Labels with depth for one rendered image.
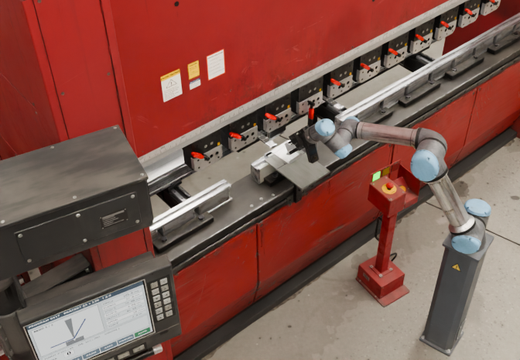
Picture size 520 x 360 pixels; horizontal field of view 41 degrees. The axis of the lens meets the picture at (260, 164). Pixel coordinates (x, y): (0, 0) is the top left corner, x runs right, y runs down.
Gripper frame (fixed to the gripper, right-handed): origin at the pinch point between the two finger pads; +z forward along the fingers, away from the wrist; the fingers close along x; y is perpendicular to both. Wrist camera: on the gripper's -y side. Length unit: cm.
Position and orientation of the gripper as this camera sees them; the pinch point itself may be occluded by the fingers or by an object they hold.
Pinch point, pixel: (293, 152)
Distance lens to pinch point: 323.6
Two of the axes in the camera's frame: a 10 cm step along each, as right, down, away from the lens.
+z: -4.0, 2.4, 8.8
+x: -7.7, 4.4, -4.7
